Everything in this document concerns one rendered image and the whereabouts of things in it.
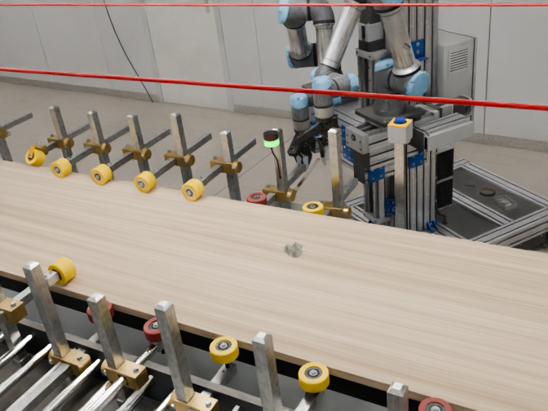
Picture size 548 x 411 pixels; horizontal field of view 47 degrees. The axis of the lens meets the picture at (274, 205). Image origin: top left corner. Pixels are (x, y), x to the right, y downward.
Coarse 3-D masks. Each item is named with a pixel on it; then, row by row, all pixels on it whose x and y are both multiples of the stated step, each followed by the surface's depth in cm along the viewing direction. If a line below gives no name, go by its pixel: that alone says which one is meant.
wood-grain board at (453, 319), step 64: (0, 192) 282; (64, 192) 275; (128, 192) 268; (0, 256) 233; (64, 256) 228; (128, 256) 223; (192, 256) 218; (256, 256) 214; (320, 256) 210; (384, 256) 206; (448, 256) 202; (512, 256) 198; (192, 320) 187; (256, 320) 184; (320, 320) 181; (384, 320) 178; (448, 320) 175; (512, 320) 172; (384, 384) 158; (448, 384) 155; (512, 384) 152
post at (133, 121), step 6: (132, 114) 283; (132, 120) 282; (138, 120) 285; (132, 126) 284; (138, 126) 286; (132, 132) 286; (138, 132) 286; (132, 138) 288; (138, 138) 287; (138, 144) 288; (138, 162) 294; (144, 162) 293; (144, 168) 294
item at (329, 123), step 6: (336, 114) 246; (318, 120) 243; (324, 120) 242; (330, 120) 243; (336, 120) 243; (324, 126) 245; (330, 126) 246; (336, 126) 245; (318, 132) 247; (324, 132) 246; (318, 138) 246; (324, 138) 247
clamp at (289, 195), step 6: (270, 186) 265; (276, 186) 264; (264, 192) 264; (276, 192) 261; (282, 192) 259; (288, 192) 259; (294, 192) 261; (276, 198) 262; (282, 198) 261; (288, 198) 259; (294, 198) 262
